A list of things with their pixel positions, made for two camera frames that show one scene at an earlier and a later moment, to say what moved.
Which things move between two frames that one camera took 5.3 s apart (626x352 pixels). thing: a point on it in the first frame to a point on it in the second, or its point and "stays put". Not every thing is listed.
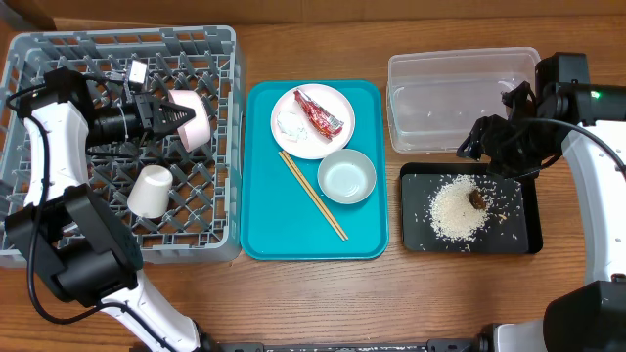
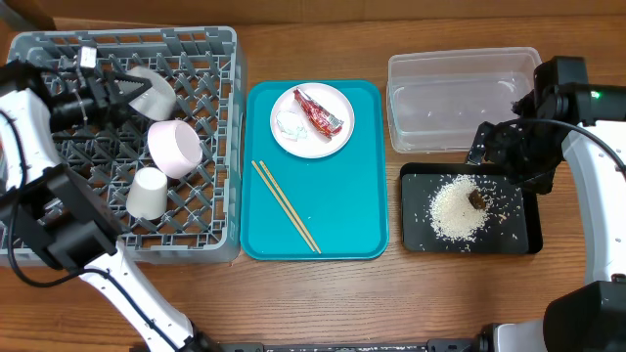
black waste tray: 464,208 stays put
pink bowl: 195,132 to 175,148
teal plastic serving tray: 280,220 stays put
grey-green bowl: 346,176 to 156,103
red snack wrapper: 326,125 stays put
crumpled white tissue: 290,126 stays put
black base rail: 479,343 stays put
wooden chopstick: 311,195 to 291,207
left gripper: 153,117 to 109,103
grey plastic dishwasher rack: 181,205 stays put
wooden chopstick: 317,198 to 253,162
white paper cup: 151,193 stays put
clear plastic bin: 434,96 stays put
